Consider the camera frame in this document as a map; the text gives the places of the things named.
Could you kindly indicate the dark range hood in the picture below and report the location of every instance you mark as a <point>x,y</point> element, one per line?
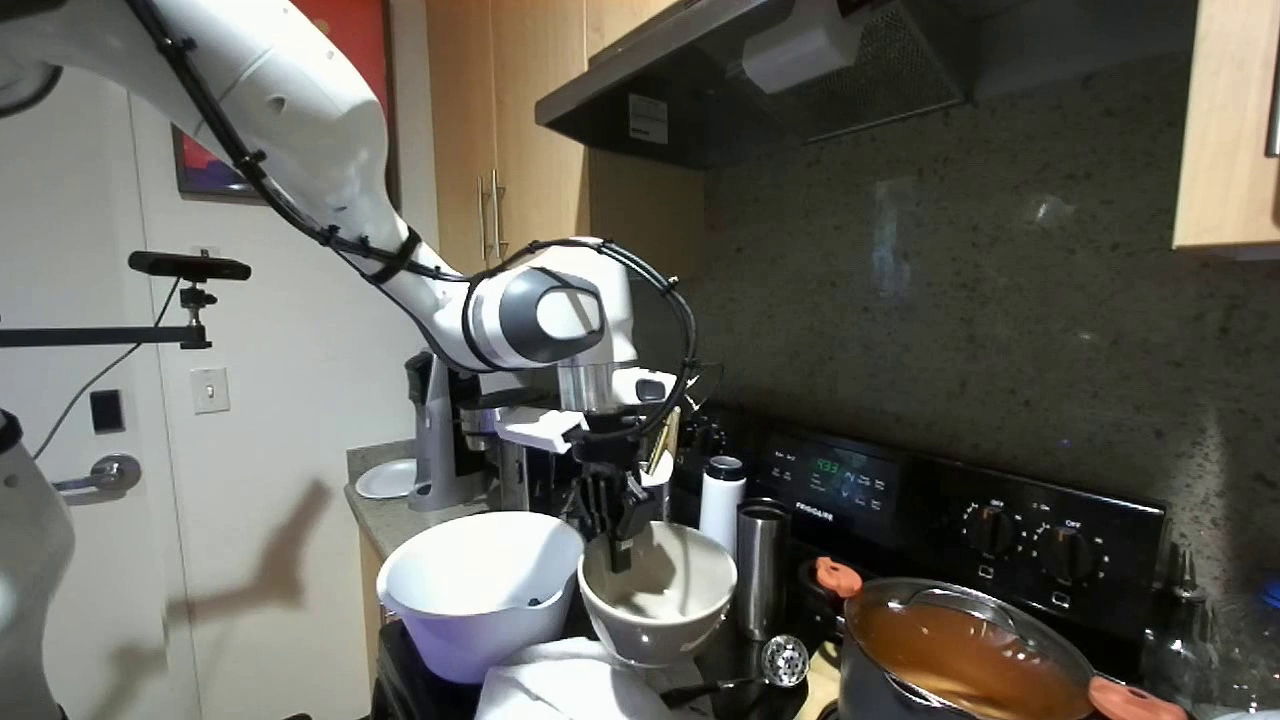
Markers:
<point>747,95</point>

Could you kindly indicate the tall wooden wall cabinet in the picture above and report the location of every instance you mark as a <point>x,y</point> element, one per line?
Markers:
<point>532,200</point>

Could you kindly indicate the silver coffee maker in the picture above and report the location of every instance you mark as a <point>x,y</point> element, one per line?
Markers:
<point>434,443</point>

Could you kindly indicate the black camera bar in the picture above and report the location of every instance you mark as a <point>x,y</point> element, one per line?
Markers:
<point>184,267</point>

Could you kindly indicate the stainless steel tumbler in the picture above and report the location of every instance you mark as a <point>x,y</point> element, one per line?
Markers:
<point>761,561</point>

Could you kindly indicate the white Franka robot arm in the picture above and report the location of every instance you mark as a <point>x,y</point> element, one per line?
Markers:
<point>294,104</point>

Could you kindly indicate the small wooden wall cabinet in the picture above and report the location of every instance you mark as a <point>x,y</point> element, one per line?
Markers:
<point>1225,135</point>

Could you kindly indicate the round metal knob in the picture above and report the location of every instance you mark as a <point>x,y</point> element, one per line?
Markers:
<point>784,661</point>

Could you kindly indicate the grey ceramic bowl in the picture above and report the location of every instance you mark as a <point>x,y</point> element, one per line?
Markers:
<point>667,622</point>

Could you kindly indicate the black wall plate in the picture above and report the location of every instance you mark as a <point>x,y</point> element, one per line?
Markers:
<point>106,409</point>

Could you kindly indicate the clear plastic bottle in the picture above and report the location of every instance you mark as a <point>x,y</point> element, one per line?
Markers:
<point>1265,655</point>

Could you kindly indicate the large white bowl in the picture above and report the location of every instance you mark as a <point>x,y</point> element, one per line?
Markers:
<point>465,624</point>

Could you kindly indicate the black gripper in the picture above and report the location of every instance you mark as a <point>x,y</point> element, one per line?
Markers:
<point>627,461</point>

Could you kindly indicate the white light switch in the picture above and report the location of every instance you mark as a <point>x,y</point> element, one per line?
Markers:
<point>208,391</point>

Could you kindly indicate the white crumpled cloth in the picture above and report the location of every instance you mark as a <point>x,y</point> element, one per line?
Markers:
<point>561,686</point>

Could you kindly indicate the wooden spatula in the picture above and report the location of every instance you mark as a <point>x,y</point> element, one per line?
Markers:
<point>821,694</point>

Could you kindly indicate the small white dish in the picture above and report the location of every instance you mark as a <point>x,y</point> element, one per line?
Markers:
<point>386,480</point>

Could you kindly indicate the black kitchen stove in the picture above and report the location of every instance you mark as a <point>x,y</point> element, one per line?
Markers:
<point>934,513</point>

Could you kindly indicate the white rectangular box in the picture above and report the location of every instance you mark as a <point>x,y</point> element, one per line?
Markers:
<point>801,47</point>

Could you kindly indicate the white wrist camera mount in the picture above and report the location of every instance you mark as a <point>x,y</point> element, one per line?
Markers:
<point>532,431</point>

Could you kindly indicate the dark glass bottle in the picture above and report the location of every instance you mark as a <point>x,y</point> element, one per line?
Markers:
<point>1180,640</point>

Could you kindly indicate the white cylindrical shaker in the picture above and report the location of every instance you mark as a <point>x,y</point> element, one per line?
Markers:
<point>721,507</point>

